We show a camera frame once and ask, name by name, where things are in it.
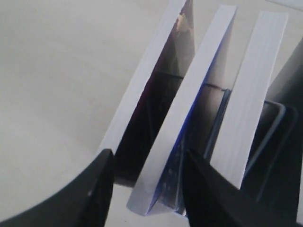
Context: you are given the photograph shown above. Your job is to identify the white wire book rack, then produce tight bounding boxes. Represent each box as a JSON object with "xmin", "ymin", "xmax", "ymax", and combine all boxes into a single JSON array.
[{"xmin": 151, "ymin": 70, "xmax": 299, "ymax": 199}]

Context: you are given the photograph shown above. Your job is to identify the blue moon cover book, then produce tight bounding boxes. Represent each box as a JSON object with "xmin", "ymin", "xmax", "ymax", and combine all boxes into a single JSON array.
[{"xmin": 127, "ymin": 5, "xmax": 237, "ymax": 216}]

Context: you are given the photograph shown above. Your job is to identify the grey white cat book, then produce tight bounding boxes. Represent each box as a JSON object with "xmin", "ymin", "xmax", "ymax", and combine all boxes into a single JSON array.
[{"xmin": 210, "ymin": 11, "xmax": 288, "ymax": 189}]

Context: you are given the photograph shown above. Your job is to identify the dark grey Rashomon book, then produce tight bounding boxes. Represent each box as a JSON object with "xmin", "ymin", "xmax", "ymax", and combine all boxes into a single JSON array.
[{"xmin": 100, "ymin": 0, "xmax": 195, "ymax": 187}]

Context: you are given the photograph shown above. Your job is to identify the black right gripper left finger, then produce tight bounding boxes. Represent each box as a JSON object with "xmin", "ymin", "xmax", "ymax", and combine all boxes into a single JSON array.
[{"xmin": 0, "ymin": 149, "xmax": 114, "ymax": 227}]

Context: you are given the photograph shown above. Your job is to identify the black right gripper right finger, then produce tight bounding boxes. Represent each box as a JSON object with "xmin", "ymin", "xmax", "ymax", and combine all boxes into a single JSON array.
[{"xmin": 182, "ymin": 150, "xmax": 299, "ymax": 227}]

